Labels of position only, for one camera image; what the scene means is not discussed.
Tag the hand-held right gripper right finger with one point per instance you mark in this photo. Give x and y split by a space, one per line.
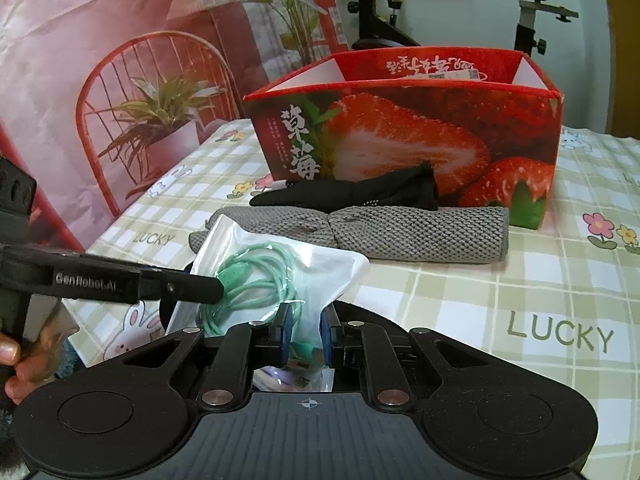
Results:
327 335

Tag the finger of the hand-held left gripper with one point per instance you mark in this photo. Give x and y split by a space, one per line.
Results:
185 287

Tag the person's left hand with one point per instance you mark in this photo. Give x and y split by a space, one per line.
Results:
35 375

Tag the red printed backdrop cloth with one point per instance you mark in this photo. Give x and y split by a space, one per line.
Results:
100 60

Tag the grey knitted cloth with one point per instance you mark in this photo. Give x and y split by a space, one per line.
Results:
425 235

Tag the red strawberry print cardboard box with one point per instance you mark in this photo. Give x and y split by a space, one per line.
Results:
400 135

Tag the green checked tablecloth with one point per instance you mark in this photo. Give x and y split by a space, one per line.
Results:
550 285

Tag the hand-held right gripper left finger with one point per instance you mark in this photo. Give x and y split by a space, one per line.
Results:
285 332

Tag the wooden door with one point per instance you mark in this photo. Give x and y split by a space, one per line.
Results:
622 35

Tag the black glove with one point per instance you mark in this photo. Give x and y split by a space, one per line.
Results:
350 195

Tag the black exercise bike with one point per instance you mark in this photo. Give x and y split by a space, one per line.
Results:
380 30

